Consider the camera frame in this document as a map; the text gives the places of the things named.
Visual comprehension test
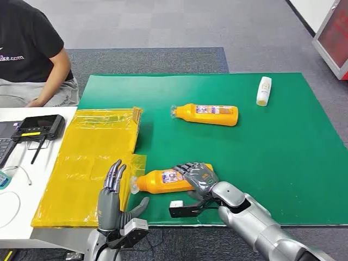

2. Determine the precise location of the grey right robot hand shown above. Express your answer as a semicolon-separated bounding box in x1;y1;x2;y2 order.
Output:
173;163;220;201

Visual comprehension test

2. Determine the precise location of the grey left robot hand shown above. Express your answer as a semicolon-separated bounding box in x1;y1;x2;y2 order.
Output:
97;159;149;232

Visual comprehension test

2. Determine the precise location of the orange bottle with clear cap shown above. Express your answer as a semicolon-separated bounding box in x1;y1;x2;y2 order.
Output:
171;103;239;127
130;163;214;196

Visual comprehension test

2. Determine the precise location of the small white bottle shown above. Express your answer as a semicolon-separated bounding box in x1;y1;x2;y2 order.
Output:
256;76;272;107

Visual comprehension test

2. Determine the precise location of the yellow plastic sheet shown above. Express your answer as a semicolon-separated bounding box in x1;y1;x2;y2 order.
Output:
30;107;147;229

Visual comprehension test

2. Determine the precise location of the green mat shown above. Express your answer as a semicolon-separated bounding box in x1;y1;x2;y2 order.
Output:
78;73;348;227

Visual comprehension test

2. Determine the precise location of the black controller with antenna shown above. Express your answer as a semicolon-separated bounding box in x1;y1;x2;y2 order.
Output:
11;114;66;165

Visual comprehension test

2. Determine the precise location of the clear acrylic stand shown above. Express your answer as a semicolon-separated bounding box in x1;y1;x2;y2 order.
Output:
26;138;51;151

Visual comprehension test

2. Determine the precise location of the teal white device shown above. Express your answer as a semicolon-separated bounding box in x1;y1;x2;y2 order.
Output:
0;170;12;190

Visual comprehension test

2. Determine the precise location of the dark laptop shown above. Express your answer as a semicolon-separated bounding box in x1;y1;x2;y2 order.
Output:
0;121;22;169

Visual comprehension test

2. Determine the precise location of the person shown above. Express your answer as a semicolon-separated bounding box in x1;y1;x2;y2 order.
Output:
0;0;80;108

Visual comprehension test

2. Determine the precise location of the white cabinet with red panel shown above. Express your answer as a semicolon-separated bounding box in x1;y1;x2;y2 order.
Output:
312;0;348;80

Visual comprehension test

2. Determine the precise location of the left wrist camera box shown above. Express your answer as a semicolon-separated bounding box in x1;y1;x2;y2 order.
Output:
107;217;149;250

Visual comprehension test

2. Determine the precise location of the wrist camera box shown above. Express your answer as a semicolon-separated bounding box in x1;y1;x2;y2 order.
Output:
107;217;149;250
168;200;218;219

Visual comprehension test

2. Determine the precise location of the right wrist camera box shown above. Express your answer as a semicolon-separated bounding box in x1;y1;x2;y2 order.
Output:
168;200;218;219

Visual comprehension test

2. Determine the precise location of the thin white cable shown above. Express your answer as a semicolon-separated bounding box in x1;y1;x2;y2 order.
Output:
2;165;32;186

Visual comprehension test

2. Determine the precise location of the looped white cable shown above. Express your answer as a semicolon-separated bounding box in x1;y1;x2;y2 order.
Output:
0;191;21;229

